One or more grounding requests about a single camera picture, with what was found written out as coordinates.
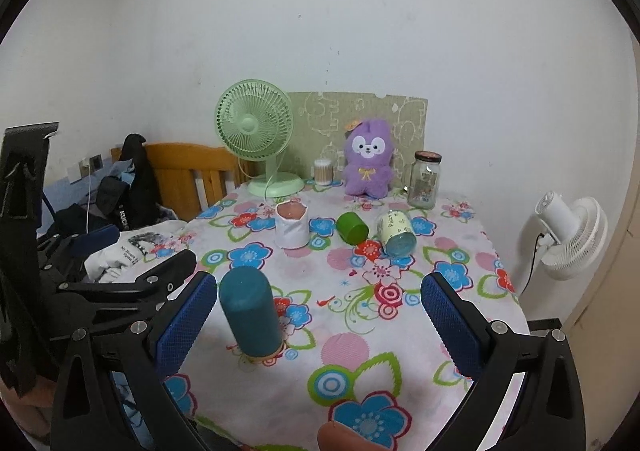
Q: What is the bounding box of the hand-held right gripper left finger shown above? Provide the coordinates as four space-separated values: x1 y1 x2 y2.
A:
49 272 219 451

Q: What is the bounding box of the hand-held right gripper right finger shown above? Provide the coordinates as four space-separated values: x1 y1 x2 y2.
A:
420 272 587 451

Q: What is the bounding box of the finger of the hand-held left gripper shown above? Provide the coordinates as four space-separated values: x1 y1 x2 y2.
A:
36 224 122 264
56 249 198 332

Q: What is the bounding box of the teal cup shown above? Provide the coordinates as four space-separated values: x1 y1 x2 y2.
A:
218 266 287 360

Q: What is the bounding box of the pale printed cup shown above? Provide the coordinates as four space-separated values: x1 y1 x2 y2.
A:
376 209 418 258

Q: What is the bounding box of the green cup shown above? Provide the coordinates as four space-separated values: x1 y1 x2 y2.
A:
335 212 370 246

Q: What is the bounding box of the white cup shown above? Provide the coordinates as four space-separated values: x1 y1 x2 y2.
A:
275 199 309 250

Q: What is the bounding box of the dark clothes pile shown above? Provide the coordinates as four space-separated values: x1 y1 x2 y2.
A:
36 203 121 282

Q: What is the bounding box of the white printed shirt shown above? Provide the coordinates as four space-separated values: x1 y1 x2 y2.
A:
82 222 198 285

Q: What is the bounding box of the black bag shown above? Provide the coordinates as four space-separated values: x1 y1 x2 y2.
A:
95 133 162 233

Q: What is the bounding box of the wooden headboard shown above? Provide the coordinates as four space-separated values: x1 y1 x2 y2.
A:
111 142 242 222

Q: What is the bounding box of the floral tablecloth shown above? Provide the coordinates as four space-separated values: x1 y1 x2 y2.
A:
164 178 532 451

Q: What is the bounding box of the glass jar with lid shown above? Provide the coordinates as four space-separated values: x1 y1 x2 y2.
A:
407 151 444 210

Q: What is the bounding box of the person's knee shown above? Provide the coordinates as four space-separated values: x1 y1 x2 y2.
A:
318 421 383 451

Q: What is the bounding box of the white clip fan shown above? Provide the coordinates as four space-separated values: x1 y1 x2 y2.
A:
534 191 609 282

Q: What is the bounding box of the green desk fan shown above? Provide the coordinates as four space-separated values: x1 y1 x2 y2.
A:
215 79 305 198

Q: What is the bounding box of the purple plush toy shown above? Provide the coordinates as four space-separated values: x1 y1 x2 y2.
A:
341 118 400 198

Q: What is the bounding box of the cotton swab container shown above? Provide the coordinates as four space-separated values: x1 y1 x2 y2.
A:
313 159 335 187

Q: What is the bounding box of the green patterned board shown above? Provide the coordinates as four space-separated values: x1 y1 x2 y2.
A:
284 91 429 192

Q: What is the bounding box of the white charging cable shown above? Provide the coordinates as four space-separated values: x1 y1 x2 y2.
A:
84 166 95 234

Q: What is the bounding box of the black fan cable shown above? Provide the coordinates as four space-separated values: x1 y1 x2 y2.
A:
519 231 547 298

